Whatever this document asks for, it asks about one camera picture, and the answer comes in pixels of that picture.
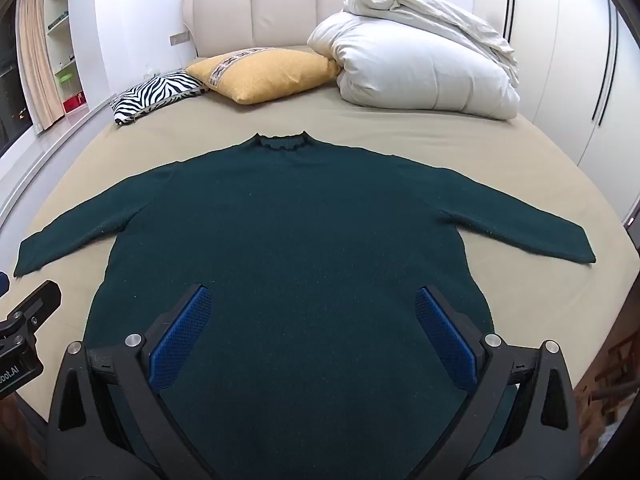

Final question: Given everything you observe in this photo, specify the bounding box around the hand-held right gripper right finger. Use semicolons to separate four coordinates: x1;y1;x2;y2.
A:
410;285;583;480

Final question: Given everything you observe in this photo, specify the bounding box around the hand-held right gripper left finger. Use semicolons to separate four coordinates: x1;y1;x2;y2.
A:
47;284;221;480

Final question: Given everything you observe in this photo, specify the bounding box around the dark green sweater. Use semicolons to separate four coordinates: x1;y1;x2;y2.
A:
12;131;597;480

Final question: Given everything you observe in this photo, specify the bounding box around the wooden furniture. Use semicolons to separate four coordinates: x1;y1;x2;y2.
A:
574;329;640;463

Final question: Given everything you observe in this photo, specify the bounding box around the bed with beige sheet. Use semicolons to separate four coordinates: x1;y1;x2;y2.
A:
0;44;635;480

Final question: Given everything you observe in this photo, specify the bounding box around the beige curtain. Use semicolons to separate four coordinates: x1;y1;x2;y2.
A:
15;0;66;136

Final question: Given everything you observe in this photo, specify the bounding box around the zebra print pillow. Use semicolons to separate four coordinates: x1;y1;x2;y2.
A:
110;71;210;126

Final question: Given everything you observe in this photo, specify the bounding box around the white folded duvet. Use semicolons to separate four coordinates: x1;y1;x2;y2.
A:
306;12;521;121

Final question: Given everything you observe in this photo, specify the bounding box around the yellow pillow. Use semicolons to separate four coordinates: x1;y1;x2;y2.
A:
186;47;342;106

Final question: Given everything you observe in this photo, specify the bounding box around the white wardrobe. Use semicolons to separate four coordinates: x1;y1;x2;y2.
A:
472;0;640;221

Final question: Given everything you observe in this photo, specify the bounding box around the beige folded duvet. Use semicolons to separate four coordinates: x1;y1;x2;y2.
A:
341;0;521;86

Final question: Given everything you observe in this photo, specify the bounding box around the beige padded headboard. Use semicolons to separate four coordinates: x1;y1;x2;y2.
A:
181;0;436;59

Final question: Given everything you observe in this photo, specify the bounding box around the white wall shelf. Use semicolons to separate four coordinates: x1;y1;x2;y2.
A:
42;0;88;117

